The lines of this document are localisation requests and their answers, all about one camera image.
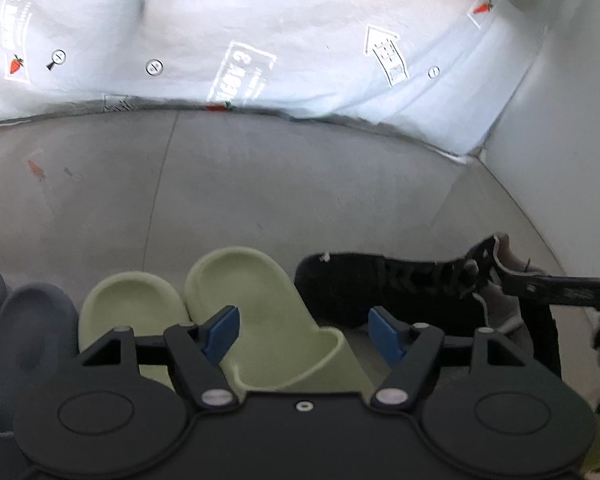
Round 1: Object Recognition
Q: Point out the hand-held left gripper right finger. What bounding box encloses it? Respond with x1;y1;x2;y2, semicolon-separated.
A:
367;306;536;413

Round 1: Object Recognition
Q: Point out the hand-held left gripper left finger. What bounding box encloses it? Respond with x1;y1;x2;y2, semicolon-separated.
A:
77;305;242;413

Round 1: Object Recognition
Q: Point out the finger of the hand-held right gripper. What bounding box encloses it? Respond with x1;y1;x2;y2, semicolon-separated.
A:
460;235;600;313

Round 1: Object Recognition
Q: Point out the black sneaker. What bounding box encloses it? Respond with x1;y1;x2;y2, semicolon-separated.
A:
294;232;563;381

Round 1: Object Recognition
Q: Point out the pale green slide sandal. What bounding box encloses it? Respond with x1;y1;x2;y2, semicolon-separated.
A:
78;271;188;396
185;246;376;396

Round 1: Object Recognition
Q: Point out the white printed curtain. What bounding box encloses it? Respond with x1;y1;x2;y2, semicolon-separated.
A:
0;0;573;158

